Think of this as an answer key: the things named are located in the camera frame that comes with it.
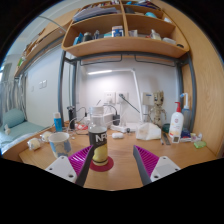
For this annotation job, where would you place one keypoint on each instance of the grey metal frame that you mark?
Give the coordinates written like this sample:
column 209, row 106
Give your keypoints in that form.
column 60, row 93

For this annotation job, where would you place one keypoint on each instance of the small white desk clock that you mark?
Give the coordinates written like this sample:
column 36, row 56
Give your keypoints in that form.
column 176, row 138

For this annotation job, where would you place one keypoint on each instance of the long wooden shelf with items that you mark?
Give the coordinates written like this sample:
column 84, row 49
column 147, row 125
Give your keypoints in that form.
column 43, row 43

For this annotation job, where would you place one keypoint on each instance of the white wall light switch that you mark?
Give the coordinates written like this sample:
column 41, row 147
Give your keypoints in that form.
column 42, row 84

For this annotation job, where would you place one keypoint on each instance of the small green packet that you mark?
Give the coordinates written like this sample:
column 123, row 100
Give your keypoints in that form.
column 200, row 144

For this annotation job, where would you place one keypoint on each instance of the white charger block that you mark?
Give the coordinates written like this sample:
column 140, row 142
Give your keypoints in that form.
column 108, row 119

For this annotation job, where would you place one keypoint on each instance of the wooden wardrobe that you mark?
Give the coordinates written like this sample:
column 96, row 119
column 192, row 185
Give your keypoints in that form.
column 208, row 83

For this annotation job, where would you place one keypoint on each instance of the blue spray bottle white nozzle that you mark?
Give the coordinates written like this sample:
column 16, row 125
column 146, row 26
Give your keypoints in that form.
column 186, row 115

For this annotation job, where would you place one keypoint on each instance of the white wall box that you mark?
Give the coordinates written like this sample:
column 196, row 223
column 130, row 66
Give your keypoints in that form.
column 147, row 99

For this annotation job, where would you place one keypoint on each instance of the teal pillow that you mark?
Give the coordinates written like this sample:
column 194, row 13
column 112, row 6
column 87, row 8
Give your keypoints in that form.
column 13, row 118

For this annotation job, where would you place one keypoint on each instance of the black charger block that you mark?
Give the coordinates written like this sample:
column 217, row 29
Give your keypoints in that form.
column 116, row 120

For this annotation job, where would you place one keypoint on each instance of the white lotion bottle red pump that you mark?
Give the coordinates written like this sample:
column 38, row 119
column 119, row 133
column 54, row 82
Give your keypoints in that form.
column 176, row 123

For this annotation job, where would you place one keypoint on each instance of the brown tree creature figurine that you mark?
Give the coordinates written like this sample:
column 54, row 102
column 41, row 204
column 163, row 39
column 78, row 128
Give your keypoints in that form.
column 157, row 108

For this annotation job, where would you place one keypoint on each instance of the small white oval case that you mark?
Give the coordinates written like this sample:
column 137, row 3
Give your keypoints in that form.
column 117, row 135

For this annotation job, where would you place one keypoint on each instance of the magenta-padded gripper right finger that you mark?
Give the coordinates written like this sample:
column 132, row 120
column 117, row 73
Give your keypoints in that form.
column 163, row 168

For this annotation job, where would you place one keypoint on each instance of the grey curtain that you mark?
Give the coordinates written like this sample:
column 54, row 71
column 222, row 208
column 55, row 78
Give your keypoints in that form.
column 15, row 93

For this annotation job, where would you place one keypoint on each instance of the bread in clear wrapper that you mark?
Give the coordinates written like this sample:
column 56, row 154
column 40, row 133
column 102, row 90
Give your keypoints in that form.
column 34, row 144
column 46, row 136

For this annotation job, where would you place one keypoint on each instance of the bed with teal sheet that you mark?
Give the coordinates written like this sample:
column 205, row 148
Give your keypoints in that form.
column 20, row 133

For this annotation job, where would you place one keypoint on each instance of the blue bottle white cap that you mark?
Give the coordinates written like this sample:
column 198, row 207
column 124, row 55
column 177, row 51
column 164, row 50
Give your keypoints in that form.
column 58, row 122

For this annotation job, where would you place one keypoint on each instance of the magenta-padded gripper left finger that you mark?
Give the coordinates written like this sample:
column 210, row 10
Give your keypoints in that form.
column 61, row 168

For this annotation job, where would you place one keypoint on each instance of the white power strip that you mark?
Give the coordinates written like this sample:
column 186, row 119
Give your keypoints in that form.
column 121, row 128

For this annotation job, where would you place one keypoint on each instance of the white desk lamp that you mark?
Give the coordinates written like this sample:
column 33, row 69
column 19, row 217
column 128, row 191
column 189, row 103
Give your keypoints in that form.
column 100, row 72

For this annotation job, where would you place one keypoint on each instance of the crumpled white bag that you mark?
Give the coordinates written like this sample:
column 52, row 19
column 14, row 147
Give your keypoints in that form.
column 148, row 131

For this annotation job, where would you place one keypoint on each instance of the blue and cream map mug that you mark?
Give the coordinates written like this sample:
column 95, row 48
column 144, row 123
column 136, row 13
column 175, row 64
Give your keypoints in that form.
column 60, row 145

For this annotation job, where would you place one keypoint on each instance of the white wall socket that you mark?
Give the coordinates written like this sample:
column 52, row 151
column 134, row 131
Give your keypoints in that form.
column 125, row 99
column 109, row 98

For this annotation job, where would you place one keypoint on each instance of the wooden shelf unit with items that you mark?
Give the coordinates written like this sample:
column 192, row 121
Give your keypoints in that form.
column 126, row 45

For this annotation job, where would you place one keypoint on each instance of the clear juice bottle black label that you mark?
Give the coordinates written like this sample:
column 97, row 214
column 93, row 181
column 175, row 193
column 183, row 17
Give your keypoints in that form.
column 99, row 143

